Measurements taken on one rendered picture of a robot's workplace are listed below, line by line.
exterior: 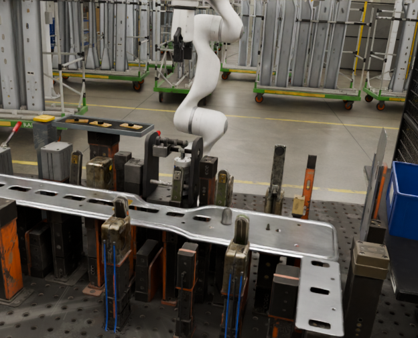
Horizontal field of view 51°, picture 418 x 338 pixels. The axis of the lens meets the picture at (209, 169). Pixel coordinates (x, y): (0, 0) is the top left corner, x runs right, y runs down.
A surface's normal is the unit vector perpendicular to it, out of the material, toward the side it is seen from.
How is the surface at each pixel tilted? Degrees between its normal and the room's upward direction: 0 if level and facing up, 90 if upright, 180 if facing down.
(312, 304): 0
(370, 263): 89
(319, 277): 0
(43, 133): 90
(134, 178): 90
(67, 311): 0
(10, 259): 90
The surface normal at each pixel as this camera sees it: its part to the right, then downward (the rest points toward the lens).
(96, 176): -0.24, 0.33
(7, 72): 0.03, 0.30
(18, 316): 0.06, -0.94
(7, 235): 0.97, 0.14
